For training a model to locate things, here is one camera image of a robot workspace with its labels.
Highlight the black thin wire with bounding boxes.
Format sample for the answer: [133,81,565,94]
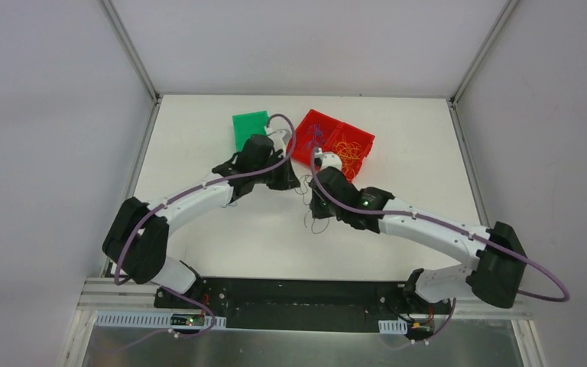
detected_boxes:
[293,174,331,235]

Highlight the blue wires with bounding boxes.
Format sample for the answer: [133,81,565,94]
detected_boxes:
[304,122,331,153]

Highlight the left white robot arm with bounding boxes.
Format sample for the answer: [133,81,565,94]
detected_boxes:
[102,130,300,310]

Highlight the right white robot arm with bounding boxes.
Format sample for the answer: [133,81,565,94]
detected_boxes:
[310,167,526,313]

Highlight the red plastic double bin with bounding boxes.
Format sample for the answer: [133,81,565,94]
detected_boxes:
[291,109,375,182]

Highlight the green plastic bin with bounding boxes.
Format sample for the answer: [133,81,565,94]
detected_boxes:
[232,111,268,151]

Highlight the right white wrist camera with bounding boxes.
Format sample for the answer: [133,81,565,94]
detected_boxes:
[314,152,342,171]

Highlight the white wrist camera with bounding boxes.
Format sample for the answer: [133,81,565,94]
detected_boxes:
[314,152,342,171]
[265,128,292,158]

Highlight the yellow wires in red bin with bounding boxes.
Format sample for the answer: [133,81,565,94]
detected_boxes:
[331,134,368,178]

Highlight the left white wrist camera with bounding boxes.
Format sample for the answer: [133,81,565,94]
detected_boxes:
[265,128,292,158]

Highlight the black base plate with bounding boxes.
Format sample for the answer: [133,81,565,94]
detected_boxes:
[154,277,452,333]

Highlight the aluminium frame rail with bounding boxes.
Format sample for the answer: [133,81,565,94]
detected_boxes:
[77,278,157,310]

